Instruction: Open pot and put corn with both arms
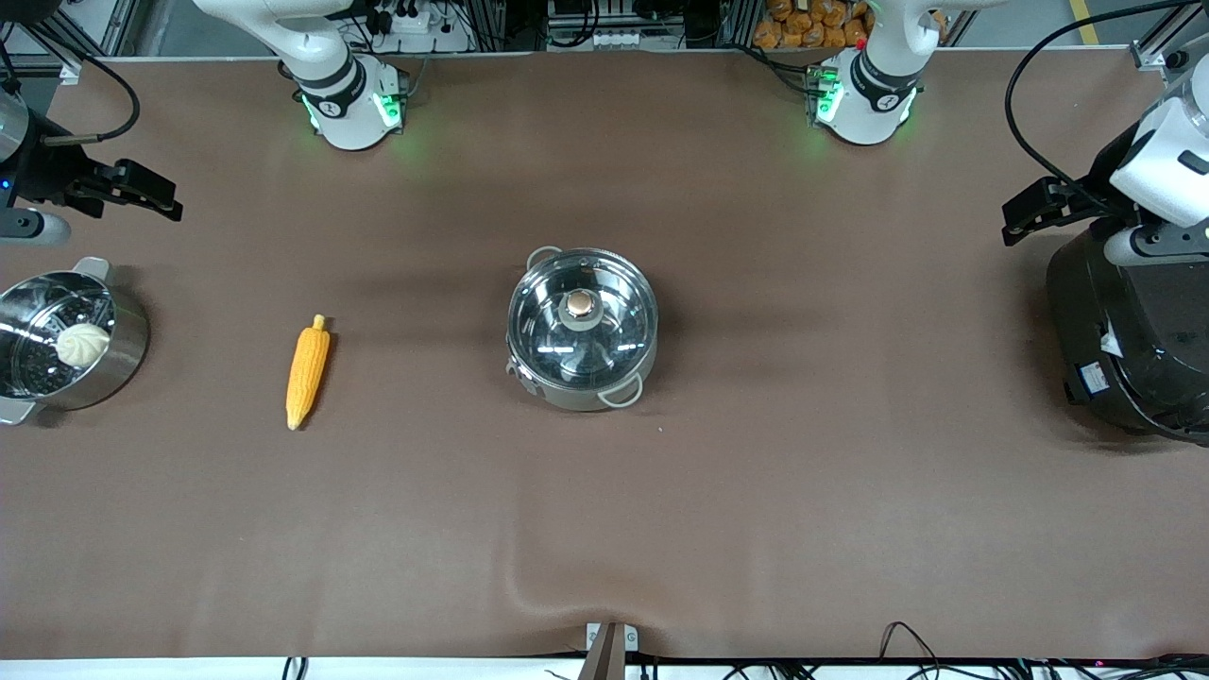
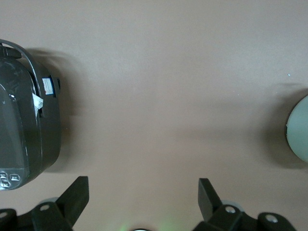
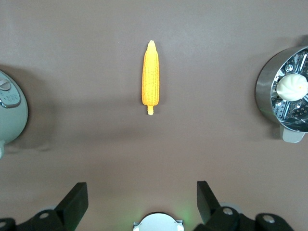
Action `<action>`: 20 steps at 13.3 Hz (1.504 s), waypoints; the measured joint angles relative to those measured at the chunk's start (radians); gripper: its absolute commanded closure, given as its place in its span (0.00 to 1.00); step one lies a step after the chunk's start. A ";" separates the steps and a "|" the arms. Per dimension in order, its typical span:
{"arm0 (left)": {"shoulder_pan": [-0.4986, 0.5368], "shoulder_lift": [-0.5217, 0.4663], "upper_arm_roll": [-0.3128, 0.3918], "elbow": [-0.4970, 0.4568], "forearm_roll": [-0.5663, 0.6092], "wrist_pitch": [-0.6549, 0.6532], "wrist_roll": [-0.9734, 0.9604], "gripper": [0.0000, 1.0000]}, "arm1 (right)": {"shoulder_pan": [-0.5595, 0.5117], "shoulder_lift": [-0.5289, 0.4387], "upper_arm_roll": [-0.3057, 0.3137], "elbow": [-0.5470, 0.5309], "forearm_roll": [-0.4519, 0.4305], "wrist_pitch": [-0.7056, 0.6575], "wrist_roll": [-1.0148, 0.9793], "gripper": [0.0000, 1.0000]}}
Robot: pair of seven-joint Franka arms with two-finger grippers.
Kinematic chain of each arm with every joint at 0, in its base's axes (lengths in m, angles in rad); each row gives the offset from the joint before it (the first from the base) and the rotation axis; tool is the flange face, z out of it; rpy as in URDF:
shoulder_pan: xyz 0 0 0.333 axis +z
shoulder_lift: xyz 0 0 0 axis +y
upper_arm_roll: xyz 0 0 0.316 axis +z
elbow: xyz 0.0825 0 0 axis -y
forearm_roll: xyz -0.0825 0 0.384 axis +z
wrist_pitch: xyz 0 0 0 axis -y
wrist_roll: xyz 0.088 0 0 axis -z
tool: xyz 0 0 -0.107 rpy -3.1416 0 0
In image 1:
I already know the yellow corn cob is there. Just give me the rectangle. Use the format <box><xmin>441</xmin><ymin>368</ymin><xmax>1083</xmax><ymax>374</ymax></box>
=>
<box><xmin>286</xmin><ymin>314</ymin><xmax>332</xmax><ymax>432</ymax></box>

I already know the glass pot lid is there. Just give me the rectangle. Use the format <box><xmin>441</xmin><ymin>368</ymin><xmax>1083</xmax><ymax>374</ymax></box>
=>
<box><xmin>508</xmin><ymin>249</ymin><xmax>658</xmax><ymax>390</ymax></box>

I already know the stainless steel steamer pot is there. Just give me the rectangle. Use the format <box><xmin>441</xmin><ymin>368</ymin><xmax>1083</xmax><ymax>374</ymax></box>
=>
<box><xmin>0</xmin><ymin>257</ymin><xmax>150</xmax><ymax>426</ymax></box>

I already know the white steamed bun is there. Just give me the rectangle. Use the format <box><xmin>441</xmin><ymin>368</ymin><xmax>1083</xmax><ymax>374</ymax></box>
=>
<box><xmin>56</xmin><ymin>323</ymin><xmax>112</xmax><ymax>368</ymax></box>

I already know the black rice cooker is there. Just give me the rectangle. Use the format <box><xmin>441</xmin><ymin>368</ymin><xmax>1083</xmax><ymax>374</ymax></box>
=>
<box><xmin>1046</xmin><ymin>222</ymin><xmax>1209</xmax><ymax>445</ymax></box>

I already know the box of orange snacks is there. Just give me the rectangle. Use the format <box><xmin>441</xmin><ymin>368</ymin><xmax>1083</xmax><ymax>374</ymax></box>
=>
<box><xmin>753</xmin><ymin>0</ymin><xmax>872</xmax><ymax>50</ymax></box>

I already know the white power strip with plugs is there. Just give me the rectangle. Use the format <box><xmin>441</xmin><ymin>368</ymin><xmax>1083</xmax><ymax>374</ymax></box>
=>
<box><xmin>364</xmin><ymin>0</ymin><xmax>437</xmax><ymax>35</ymax></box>

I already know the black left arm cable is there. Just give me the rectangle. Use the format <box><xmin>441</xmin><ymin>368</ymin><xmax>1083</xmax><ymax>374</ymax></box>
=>
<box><xmin>1004</xmin><ymin>0</ymin><xmax>1209</xmax><ymax>195</ymax></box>

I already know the black looped cable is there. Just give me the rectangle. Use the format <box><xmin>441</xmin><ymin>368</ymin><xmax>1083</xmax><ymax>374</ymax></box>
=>
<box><xmin>878</xmin><ymin>620</ymin><xmax>947</xmax><ymax>680</ymax></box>

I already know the metal table edge bracket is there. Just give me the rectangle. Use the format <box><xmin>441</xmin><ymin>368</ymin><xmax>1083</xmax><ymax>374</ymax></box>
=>
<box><xmin>585</xmin><ymin>621</ymin><xmax>639</xmax><ymax>680</ymax></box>

